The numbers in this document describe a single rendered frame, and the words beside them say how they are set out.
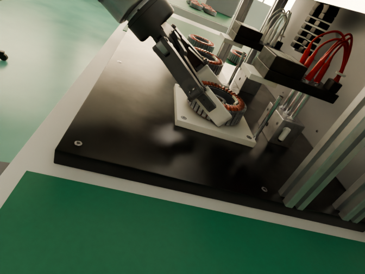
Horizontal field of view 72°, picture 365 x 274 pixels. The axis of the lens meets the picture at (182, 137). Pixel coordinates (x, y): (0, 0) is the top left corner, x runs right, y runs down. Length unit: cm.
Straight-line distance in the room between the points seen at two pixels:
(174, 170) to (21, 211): 17
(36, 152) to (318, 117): 55
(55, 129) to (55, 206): 13
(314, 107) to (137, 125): 43
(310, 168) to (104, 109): 30
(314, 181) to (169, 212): 19
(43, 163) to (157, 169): 13
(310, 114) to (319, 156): 30
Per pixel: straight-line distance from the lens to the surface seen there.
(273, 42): 72
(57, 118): 40
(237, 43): 68
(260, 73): 47
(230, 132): 45
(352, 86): 61
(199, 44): 100
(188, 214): 31
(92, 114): 38
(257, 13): 546
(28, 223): 28
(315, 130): 63
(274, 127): 52
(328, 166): 36
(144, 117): 41
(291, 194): 38
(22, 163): 33
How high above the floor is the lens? 98
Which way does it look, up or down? 32 degrees down
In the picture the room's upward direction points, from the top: 24 degrees clockwise
